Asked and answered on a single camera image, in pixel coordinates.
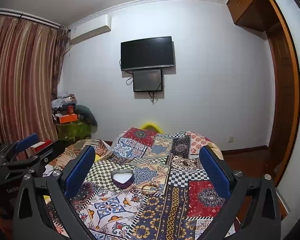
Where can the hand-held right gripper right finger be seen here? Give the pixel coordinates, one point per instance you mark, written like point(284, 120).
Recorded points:
point(215, 172)

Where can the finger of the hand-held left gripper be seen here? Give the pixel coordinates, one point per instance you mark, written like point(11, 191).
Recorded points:
point(52, 148)
point(27, 141)

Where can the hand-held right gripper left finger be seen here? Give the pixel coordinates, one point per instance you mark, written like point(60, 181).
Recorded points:
point(80, 171)

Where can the purple heart-shaped tin box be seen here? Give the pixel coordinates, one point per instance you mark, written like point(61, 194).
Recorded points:
point(122, 178)

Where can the red box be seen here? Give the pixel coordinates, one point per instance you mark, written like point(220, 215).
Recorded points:
point(41, 146)

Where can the yellow blanket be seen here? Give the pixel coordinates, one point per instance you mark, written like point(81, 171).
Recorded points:
point(97, 157)

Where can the orange striped bedsheet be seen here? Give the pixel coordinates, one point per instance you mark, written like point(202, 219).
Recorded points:
point(75, 148)

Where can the green patterned cloth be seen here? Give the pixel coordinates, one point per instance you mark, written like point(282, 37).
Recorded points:
point(72, 130)

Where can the orange box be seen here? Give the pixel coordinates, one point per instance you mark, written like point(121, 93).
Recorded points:
point(68, 118)

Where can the pile of household clutter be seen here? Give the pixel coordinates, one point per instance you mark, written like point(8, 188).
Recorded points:
point(61, 103)

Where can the striped brown curtain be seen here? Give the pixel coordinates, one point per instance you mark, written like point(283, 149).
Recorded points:
point(20, 80)

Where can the patchwork printed blanket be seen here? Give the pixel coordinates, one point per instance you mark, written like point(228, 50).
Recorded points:
point(155, 155)

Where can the yellow plastic seat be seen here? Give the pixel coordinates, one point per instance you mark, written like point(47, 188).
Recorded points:
point(151, 125)

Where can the brown wooden door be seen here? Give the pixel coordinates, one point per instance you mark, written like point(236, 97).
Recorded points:
point(285, 92)

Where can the white air conditioner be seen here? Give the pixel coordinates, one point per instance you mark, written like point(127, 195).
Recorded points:
point(90, 30)

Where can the wooden overhead cabinet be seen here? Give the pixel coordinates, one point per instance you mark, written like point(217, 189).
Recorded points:
point(247, 7)

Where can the white wall socket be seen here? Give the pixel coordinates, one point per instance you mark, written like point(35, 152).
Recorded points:
point(230, 139)

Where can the small black wall monitor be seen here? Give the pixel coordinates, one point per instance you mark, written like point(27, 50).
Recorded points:
point(147, 80)

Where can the white curtain rail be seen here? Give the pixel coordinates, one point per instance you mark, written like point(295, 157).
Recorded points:
point(27, 17)

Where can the black wall television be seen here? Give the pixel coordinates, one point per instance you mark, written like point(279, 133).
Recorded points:
point(147, 53)

